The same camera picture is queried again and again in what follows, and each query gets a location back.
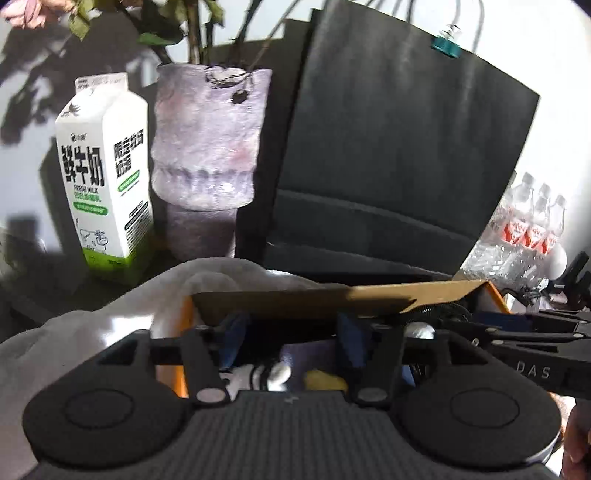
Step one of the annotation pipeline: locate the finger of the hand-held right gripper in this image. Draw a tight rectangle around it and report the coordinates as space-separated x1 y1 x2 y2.
529 308 591 325
441 318 591 346

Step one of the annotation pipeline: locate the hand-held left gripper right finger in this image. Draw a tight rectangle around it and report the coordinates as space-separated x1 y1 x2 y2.
337 313 496 405

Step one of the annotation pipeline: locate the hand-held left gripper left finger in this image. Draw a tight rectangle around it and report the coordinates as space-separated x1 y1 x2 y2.
98 313 251 408

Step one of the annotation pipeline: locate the red cardboard box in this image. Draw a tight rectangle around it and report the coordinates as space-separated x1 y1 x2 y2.
177 279 514 398

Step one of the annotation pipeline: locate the person's right hand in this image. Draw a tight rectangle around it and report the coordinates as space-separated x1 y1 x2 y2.
560 405 591 480

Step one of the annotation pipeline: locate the yellow plush toy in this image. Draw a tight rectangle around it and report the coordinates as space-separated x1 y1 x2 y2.
302 369 349 393

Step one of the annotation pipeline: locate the pack of water bottles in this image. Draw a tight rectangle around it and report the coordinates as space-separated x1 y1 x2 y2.
461 171 570 288

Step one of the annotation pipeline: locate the white fleece blanket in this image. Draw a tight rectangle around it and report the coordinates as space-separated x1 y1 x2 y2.
0 257 352 462

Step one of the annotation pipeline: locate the purple frosted glass vase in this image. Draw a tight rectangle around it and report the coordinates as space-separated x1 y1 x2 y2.
151 63 273 262

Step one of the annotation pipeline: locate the black paper bag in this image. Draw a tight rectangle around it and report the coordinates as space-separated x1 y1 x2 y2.
235 0 541 283

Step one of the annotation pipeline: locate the white and green milk carton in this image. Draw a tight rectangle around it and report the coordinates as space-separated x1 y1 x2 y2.
55 72 156 283

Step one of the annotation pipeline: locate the teal binder clip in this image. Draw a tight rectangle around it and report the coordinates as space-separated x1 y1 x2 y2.
431 24 465 59

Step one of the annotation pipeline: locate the purple artificial flower bouquet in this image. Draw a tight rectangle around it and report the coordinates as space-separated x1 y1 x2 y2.
0 0 301 71

